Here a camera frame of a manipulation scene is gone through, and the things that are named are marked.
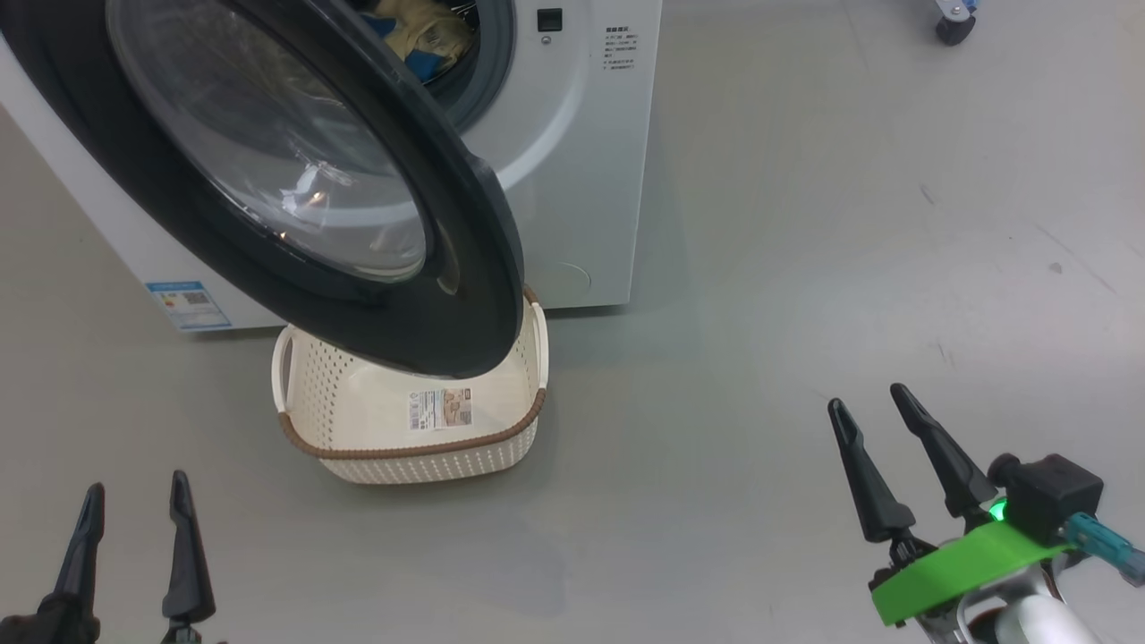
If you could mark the chrome cart frame with caster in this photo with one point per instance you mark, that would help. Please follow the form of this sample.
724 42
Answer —
953 29

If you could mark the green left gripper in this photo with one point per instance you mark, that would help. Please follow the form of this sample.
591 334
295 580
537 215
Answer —
192 637

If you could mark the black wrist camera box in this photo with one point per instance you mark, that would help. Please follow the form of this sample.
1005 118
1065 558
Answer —
1051 496
45 626

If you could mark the washing machine glass door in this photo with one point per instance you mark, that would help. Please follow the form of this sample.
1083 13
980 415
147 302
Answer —
465 295

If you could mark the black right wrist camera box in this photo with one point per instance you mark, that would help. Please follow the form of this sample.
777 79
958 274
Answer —
1051 496

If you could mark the cream laundry basket brown rim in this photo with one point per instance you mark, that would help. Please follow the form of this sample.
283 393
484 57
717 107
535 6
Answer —
429 461

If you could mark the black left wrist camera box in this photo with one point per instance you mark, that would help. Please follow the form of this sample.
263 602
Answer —
45 626

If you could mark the white front-load washing machine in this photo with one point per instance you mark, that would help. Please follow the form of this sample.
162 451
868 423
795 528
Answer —
581 179

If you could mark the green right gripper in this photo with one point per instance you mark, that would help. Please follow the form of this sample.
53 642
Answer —
966 572

